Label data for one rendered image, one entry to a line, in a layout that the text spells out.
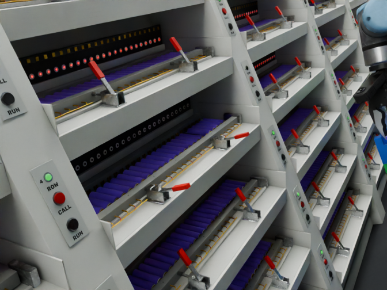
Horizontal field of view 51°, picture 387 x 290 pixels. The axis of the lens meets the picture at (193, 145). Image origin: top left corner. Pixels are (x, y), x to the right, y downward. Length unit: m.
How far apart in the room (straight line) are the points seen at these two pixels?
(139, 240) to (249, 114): 0.55
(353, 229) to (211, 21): 0.98
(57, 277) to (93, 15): 0.45
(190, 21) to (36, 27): 0.55
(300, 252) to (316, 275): 0.11
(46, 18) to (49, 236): 0.34
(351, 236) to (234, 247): 0.78
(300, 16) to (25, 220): 1.40
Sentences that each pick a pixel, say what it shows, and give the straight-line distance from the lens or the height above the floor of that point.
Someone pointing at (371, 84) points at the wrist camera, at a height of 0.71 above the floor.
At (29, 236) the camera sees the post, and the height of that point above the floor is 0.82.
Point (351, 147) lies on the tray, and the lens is 1.85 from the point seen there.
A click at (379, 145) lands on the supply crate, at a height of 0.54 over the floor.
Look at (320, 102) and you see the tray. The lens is 1.81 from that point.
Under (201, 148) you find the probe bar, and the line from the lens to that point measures 0.96.
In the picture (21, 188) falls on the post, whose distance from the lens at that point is 0.59.
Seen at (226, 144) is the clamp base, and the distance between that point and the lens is 0.97.
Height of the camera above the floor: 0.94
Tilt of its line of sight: 10 degrees down
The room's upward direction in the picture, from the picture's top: 24 degrees counter-clockwise
